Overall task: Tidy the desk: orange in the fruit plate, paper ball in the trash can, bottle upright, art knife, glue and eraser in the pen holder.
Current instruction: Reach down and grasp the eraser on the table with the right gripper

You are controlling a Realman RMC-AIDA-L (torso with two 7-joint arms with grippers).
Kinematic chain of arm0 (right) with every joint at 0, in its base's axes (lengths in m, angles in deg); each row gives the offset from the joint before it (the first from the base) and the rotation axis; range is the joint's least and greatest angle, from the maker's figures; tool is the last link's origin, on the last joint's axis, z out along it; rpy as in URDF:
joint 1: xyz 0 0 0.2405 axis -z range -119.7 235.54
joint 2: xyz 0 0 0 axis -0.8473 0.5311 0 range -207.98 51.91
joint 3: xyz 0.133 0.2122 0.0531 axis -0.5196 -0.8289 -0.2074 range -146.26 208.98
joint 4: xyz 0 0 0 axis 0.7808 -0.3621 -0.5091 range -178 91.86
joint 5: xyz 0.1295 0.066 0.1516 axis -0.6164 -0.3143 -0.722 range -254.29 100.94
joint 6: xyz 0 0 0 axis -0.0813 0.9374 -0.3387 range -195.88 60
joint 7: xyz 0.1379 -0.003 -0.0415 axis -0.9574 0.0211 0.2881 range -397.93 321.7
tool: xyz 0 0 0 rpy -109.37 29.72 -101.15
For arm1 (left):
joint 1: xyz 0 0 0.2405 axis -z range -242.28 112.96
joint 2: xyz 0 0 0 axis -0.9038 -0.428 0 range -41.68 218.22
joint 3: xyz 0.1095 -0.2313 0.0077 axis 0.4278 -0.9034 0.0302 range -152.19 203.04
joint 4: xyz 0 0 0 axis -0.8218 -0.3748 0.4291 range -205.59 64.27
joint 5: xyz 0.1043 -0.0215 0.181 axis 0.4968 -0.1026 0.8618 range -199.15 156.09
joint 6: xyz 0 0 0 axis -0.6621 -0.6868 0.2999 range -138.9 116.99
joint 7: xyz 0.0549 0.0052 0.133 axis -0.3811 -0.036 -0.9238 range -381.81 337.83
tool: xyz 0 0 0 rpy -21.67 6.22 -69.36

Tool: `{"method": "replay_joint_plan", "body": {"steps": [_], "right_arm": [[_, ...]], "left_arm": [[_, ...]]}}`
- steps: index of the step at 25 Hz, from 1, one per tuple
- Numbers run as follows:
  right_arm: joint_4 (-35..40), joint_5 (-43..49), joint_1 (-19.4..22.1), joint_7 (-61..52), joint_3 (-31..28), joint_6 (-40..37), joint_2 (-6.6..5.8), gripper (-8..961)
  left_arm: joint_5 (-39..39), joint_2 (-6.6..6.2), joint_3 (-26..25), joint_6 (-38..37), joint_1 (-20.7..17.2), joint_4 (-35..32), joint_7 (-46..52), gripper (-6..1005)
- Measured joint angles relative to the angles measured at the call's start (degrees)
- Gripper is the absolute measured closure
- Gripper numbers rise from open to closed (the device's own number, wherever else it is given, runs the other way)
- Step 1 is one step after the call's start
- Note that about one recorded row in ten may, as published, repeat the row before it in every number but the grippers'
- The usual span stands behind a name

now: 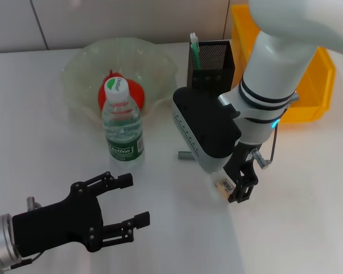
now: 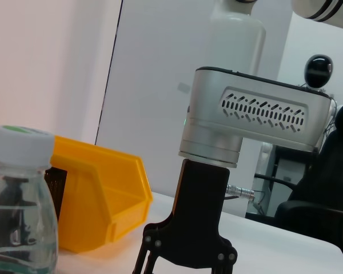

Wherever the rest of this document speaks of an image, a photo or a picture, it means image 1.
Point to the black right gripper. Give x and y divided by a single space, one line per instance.
243 160

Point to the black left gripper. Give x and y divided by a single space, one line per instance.
60 225

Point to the beige eraser with barcode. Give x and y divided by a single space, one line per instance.
223 184

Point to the grey marker pen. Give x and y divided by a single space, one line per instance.
185 155

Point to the clear water bottle green label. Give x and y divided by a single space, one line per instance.
123 128

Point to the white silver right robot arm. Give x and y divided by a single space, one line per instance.
274 71

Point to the black mesh pen holder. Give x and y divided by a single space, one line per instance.
214 77

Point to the green glass fruit bowl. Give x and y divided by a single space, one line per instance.
83 80

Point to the yellow plastic bin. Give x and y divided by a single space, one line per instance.
317 94

